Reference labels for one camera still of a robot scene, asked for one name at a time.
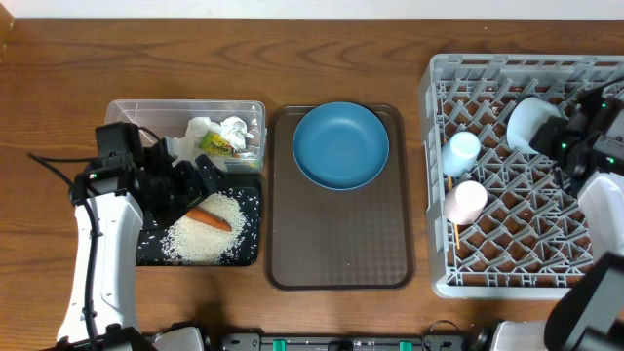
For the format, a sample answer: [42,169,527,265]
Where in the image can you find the orange carrot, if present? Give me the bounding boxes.
[186,208,232,232]

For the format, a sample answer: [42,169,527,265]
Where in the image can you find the light blue bowl of rice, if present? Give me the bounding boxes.
[506,97,562,154]

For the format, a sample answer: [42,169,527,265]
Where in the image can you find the green foil snack wrapper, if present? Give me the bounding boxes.
[199,132,238,158]

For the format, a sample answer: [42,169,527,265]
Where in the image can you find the white paper ball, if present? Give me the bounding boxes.
[220,116,250,152]

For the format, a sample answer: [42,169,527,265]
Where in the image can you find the light blue cup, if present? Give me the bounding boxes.
[442,131,481,177]

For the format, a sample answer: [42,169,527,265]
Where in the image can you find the pink cup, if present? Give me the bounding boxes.
[444,180,488,225]

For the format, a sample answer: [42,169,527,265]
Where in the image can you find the dark blue plate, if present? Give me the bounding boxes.
[292,101,390,191]

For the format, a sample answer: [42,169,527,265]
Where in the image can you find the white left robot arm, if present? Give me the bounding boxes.
[57,153,224,350]

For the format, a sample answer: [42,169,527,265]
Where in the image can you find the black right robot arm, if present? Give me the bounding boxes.
[487,97,623,350]

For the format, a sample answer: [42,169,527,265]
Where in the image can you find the grey dishwasher rack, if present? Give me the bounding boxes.
[418,54,623,299]

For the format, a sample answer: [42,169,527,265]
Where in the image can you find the crumpled white paper napkin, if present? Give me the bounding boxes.
[167,117,227,172]

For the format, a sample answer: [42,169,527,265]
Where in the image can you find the pile of white rice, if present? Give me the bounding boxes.
[140,186,259,266]

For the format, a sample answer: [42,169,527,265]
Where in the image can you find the clear plastic bin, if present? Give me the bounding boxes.
[105,99,267,174]

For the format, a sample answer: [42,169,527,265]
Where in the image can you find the black plastic bin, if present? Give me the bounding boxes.
[135,173,262,267]

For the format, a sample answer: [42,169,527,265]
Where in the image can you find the brown serving tray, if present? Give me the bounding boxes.
[266,104,414,291]

